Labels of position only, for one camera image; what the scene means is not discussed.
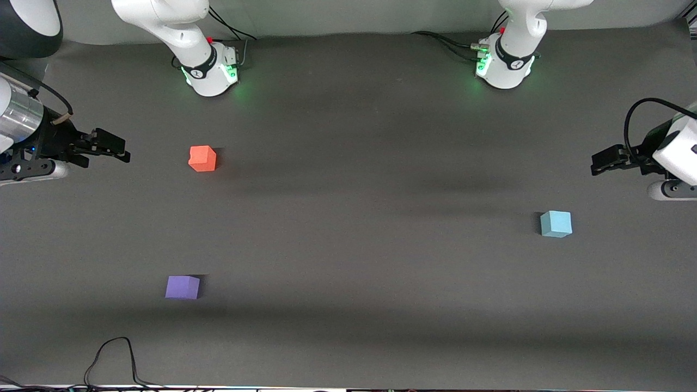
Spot black looped cable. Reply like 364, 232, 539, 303
84, 336, 165, 390

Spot dark grey table mat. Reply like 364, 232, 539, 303
0, 19, 697, 390

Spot purple foam block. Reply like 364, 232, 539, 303
165, 275, 200, 300

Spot light blue foam block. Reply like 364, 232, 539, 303
540, 211, 573, 238

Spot black left arm base cables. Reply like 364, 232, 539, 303
411, 11, 510, 62

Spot black arm base cables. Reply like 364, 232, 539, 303
207, 5, 258, 70
411, 11, 510, 62

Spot black right arm base cables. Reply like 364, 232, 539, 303
207, 5, 258, 70

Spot orange foam block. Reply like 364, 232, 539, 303
188, 145, 217, 173

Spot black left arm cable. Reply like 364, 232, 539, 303
623, 97, 697, 162

